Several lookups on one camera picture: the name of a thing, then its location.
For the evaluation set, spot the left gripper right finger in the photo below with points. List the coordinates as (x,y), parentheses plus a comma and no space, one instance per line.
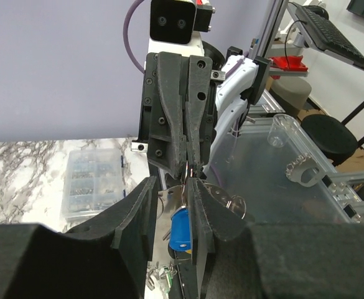
(234,259)

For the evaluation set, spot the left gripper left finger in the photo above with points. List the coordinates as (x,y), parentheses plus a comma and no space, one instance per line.
(103,257)

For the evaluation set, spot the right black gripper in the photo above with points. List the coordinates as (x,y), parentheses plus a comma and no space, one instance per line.
(178,112)

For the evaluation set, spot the blue tag key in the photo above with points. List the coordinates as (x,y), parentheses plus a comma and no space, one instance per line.
(179,234)

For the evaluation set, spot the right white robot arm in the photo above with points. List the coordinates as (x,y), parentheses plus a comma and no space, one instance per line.
(241,83)

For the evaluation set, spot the green key tag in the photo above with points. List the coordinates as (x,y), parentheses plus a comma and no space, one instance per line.
(166,275)

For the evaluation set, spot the clear plastic screw box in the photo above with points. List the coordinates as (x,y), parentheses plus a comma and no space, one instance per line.
(93,182)

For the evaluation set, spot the clear acrylic panel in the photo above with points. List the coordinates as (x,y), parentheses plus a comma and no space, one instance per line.
(270,182)

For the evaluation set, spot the red block on shelf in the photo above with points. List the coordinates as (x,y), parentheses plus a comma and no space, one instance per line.
(290,63)

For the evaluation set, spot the grey round stool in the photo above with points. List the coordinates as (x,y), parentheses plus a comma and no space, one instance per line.
(291,93)

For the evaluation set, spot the black keyboard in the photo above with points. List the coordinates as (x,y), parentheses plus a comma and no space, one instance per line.
(323,36)

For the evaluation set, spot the black chair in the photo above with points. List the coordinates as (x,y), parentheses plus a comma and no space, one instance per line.
(332,137)

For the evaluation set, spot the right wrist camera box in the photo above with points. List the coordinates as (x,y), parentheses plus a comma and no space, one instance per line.
(175,21)

